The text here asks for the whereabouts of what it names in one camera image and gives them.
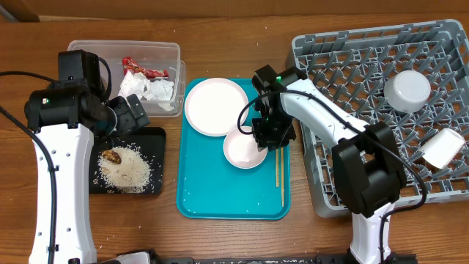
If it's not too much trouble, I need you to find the wooden chopstick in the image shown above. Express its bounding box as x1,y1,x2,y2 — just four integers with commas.
280,148,285,207
275,150,279,188

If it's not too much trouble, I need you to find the white napkin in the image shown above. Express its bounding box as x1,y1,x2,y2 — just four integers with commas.
118,72,175,116

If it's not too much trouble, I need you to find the pink small bowl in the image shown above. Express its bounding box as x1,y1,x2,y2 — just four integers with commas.
223,128,267,169

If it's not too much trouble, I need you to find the brown food scrap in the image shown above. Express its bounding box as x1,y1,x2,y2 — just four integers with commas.
101,150,122,164

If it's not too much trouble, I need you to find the red snack wrapper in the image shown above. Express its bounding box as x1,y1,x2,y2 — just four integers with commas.
122,56,169,79

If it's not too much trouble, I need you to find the pile of rice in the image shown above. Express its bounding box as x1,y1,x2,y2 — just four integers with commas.
95,145,152,193

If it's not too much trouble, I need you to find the large white plate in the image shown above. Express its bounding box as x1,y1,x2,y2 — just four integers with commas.
185,78,248,136

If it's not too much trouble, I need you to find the grey-green bowl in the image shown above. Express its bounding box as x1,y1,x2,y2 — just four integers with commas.
383,70,431,113

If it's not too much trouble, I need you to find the white cup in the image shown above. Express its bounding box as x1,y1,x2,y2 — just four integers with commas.
419,128,465,169

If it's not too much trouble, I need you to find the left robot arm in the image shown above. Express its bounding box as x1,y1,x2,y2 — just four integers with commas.
25,50,149,263

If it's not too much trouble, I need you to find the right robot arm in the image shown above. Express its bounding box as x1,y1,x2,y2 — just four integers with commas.
251,65,406,263

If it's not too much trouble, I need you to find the grey dishwasher rack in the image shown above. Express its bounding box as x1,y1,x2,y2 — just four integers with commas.
285,20,468,203

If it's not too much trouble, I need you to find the clear plastic bin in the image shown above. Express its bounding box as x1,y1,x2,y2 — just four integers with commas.
67,40,185,117

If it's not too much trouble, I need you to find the teal serving tray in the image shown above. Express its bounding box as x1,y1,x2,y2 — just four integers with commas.
176,77,292,221

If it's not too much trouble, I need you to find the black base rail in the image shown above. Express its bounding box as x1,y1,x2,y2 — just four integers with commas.
160,254,353,264

